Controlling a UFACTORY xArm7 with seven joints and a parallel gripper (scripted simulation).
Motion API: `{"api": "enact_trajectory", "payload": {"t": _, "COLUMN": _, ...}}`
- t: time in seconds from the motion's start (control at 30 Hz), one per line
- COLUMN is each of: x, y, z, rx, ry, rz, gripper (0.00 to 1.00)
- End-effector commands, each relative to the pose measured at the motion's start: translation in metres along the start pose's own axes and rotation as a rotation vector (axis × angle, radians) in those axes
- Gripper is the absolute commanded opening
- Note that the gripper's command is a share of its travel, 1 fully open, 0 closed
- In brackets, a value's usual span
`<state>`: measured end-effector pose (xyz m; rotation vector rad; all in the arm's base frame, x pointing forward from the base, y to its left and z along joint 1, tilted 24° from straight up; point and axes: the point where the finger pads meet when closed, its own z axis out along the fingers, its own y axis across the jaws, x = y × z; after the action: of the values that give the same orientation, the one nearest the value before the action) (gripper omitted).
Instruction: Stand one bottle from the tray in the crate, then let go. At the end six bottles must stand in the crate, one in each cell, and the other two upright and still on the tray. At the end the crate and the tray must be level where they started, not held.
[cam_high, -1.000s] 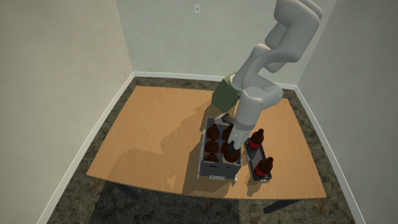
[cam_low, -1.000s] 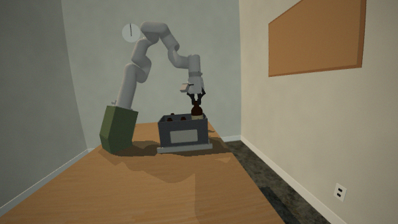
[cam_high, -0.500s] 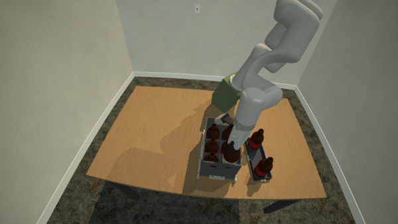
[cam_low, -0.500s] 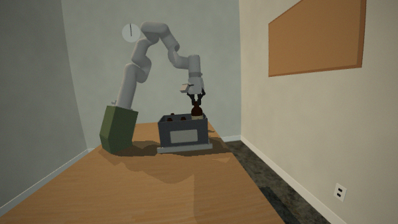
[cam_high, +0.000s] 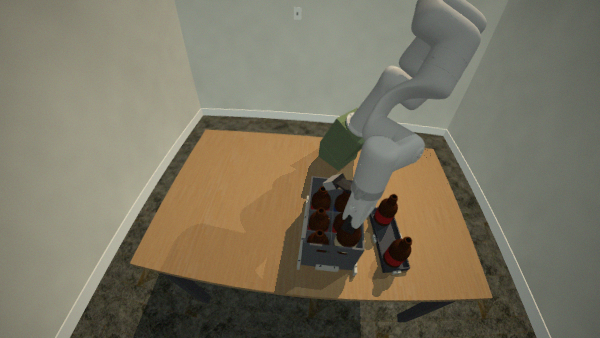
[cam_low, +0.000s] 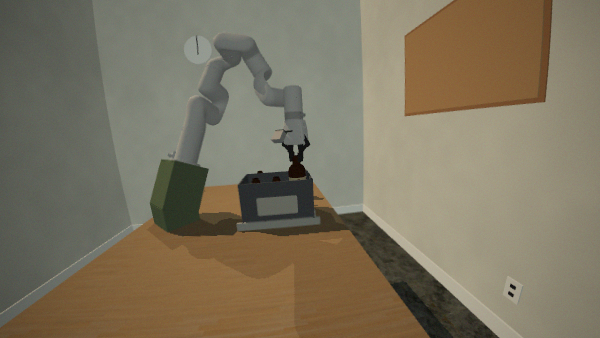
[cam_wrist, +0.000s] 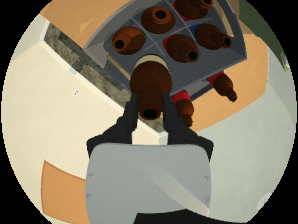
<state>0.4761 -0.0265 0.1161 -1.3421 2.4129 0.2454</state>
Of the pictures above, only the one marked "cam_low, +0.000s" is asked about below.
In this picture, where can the dark grey crate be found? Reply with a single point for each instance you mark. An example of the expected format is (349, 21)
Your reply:
(269, 200)

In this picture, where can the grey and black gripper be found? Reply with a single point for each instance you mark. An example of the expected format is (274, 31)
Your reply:
(298, 136)

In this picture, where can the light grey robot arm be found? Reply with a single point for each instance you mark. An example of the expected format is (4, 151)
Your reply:
(198, 108)

